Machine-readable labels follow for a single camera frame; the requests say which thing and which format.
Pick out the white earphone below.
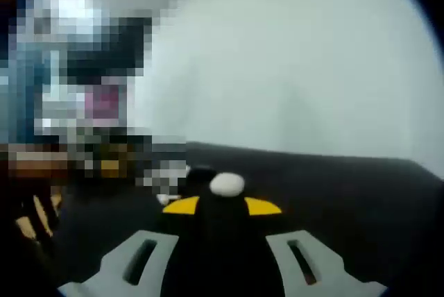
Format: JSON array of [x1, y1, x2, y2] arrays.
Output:
[[156, 192, 182, 205]]

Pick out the tan striped dark object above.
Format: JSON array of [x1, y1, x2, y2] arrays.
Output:
[[15, 185, 64, 243]]

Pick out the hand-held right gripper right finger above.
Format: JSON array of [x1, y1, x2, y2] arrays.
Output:
[[221, 193, 389, 297]]

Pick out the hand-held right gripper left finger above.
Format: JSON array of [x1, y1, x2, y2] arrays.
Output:
[[57, 187, 223, 297]]

